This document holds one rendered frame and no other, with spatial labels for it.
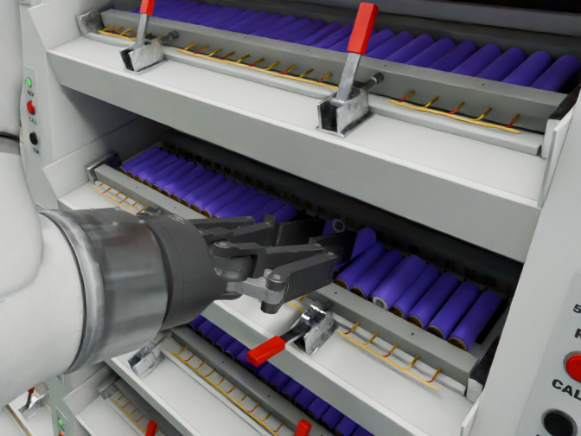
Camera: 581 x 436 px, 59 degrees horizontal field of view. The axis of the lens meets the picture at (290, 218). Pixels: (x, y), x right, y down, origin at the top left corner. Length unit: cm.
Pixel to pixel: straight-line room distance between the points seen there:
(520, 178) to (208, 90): 29
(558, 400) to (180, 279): 24
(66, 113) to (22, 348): 54
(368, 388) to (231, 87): 29
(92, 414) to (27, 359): 74
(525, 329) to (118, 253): 24
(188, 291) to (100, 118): 50
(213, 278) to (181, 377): 41
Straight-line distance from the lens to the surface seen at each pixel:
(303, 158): 42
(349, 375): 46
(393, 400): 45
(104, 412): 99
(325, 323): 48
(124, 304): 29
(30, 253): 26
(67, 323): 27
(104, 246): 29
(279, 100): 46
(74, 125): 78
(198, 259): 33
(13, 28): 28
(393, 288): 48
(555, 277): 33
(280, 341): 45
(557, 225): 33
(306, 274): 38
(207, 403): 70
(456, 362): 44
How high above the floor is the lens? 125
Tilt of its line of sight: 23 degrees down
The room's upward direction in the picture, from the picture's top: 7 degrees clockwise
